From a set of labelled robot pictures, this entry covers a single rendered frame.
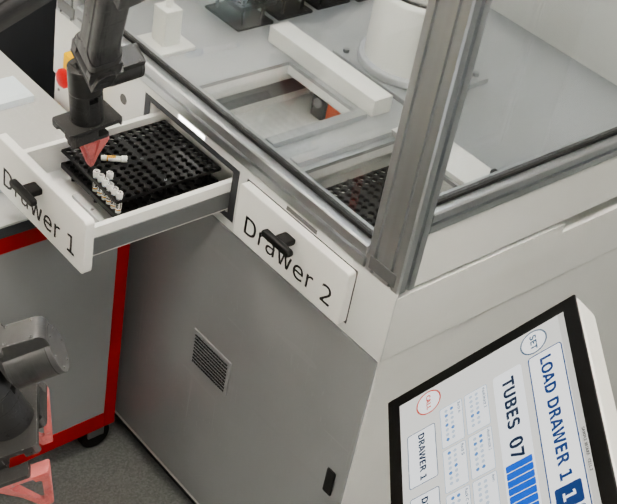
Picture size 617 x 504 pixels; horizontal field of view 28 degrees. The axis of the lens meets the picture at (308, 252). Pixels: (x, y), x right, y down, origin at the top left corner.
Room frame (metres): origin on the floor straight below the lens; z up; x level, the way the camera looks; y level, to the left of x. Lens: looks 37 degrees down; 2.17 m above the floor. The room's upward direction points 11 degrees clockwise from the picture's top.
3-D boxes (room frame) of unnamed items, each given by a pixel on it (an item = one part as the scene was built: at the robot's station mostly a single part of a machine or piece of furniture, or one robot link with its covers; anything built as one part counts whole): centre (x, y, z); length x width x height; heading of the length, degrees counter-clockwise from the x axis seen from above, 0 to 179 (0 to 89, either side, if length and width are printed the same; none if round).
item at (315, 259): (1.70, 0.03, 0.87); 0.29 x 0.02 x 0.11; 47
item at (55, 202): (1.70, 0.46, 0.87); 0.29 x 0.02 x 0.11; 47
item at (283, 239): (1.68, 0.05, 0.91); 0.07 x 0.04 x 0.01; 47
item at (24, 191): (1.68, 0.48, 0.91); 0.07 x 0.04 x 0.01; 47
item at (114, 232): (1.85, 0.32, 0.86); 0.40 x 0.26 x 0.06; 137
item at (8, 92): (2.16, 0.69, 0.77); 0.13 x 0.09 x 0.02; 137
